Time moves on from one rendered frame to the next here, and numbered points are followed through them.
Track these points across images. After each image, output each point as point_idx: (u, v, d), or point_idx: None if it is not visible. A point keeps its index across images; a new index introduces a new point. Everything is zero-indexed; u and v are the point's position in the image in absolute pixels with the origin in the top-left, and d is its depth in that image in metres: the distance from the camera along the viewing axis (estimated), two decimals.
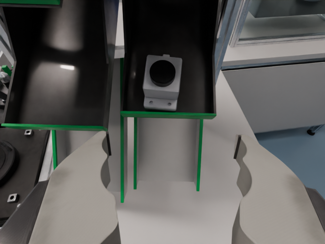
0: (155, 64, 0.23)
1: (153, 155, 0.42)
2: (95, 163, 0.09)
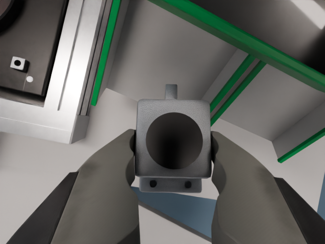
0: (156, 119, 0.11)
1: (249, 92, 0.26)
2: (121, 160, 0.09)
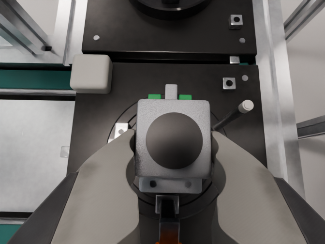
0: (156, 119, 0.11)
1: None
2: (121, 160, 0.09)
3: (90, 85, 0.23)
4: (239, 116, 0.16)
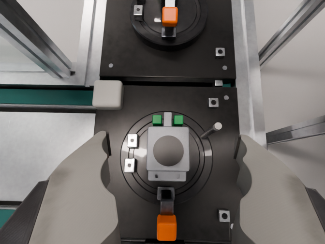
0: (158, 138, 0.20)
1: None
2: (95, 163, 0.09)
3: (108, 104, 0.31)
4: (214, 131, 0.23)
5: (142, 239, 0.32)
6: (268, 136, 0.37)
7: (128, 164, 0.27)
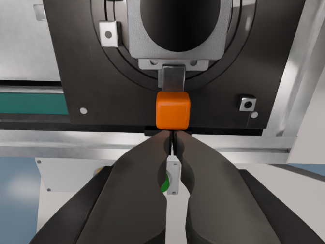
0: None
1: None
2: (154, 160, 0.09)
3: None
4: None
5: None
6: None
7: (106, 32, 0.16)
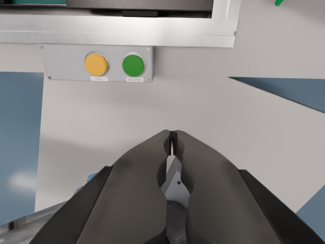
0: None
1: None
2: (154, 160, 0.09)
3: None
4: None
5: None
6: None
7: None
